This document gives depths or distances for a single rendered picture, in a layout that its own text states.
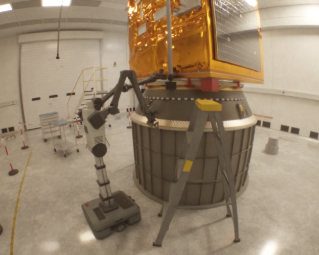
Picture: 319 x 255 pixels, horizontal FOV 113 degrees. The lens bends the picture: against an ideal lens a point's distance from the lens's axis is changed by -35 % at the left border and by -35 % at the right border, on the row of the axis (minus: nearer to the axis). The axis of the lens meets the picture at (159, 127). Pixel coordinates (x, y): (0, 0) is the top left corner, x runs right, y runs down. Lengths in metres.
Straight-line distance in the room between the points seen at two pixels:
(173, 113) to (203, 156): 0.65
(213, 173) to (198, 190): 0.32
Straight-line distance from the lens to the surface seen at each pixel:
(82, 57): 9.62
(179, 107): 1.99
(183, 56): 1.92
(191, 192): 2.31
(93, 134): 1.56
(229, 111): 2.11
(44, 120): 6.25
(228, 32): 2.05
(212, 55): 1.75
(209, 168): 2.12
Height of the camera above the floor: 1.65
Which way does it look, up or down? 15 degrees down
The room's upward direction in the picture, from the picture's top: 1 degrees counter-clockwise
